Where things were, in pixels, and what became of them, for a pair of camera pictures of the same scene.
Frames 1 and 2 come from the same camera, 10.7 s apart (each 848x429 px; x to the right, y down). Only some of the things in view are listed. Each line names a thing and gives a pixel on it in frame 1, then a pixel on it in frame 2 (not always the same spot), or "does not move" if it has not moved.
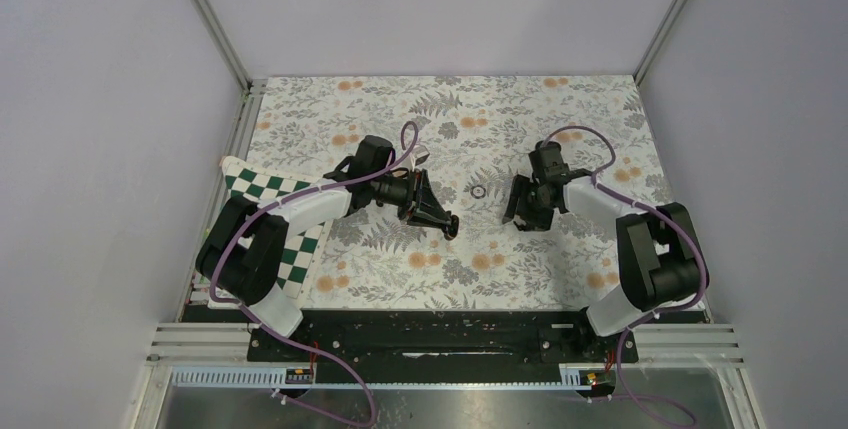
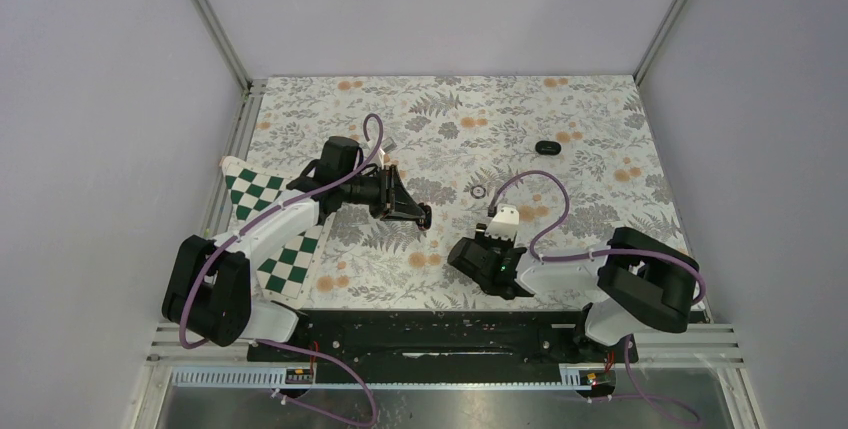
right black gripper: [534, 222] to [484, 239]
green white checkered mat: [308, 251] does not move
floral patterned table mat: [478, 133] does not move
